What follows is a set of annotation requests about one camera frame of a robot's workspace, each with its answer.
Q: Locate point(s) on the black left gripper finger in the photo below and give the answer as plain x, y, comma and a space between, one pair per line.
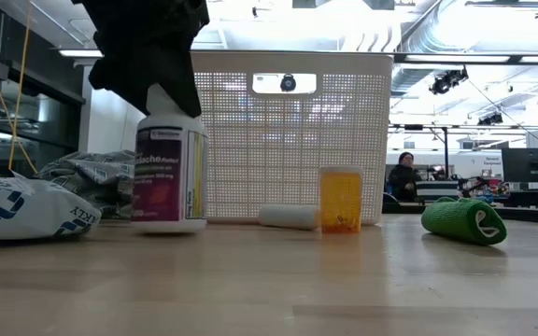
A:
119, 79
180, 74

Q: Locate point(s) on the white purple-label medicine bottle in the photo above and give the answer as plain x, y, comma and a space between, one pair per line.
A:
168, 177

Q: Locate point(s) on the white blue-print pouch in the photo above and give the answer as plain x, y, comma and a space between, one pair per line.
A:
26, 214

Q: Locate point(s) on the white gauze roll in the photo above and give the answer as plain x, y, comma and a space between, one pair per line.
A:
287, 217

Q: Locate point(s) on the orange pill bottle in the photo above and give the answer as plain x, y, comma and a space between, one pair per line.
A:
341, 200

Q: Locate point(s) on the green bandage roll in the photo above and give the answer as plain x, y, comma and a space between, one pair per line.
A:
456, 219

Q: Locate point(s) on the white perforated plastic basket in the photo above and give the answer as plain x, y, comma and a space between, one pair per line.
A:
273, 154

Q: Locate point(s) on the long ceiling light strip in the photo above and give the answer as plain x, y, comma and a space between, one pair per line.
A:
80, 53

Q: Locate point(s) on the grey patterned cloth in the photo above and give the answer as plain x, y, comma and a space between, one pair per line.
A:
96, 179

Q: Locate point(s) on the person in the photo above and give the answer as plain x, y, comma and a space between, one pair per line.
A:
403, 179

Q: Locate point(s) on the black ceiling spotlight cluster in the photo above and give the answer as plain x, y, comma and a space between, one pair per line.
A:
447, 80

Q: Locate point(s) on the striped grey box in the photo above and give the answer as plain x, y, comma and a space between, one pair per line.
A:
437, 190

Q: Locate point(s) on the black computer monitor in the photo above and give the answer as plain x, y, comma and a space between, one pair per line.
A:
530, 164

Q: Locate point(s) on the black round ceiling camera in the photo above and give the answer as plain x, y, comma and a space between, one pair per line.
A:
288, 83

